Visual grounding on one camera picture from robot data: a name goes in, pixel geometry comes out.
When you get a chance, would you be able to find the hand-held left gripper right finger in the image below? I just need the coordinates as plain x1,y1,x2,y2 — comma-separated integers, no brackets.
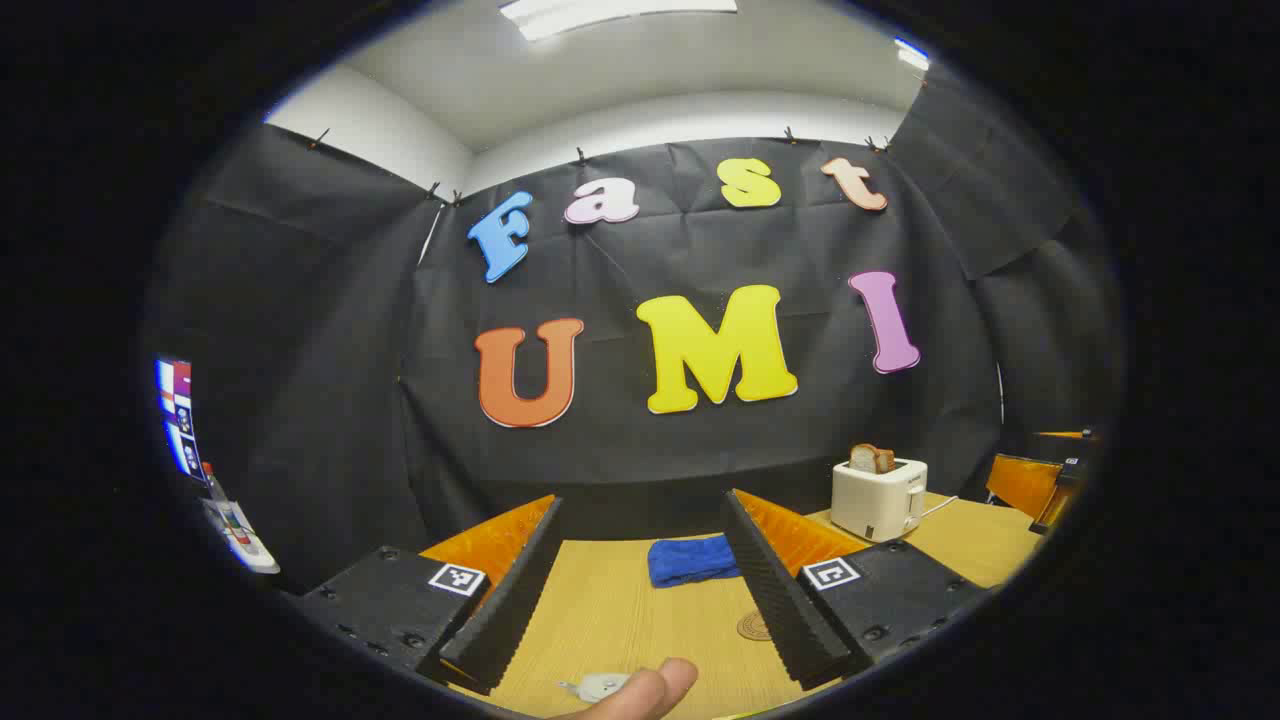
721,488,987,693

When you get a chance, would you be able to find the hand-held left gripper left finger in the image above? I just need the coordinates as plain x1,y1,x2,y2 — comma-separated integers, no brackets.
285,493,565,697

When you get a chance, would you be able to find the white teacup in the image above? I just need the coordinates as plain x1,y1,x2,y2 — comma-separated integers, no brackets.
557,672,633,701

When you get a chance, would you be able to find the blue towel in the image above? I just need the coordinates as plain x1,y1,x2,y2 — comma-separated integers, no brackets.
647,535,743,589

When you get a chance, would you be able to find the white toaster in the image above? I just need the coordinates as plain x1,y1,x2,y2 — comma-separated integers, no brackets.
830,458,928,543

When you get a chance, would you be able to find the white stand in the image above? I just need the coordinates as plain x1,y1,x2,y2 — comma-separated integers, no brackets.
200,497,282,575

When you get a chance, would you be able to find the colourful wall screen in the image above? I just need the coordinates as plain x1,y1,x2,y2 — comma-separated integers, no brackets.
154,357,206,481

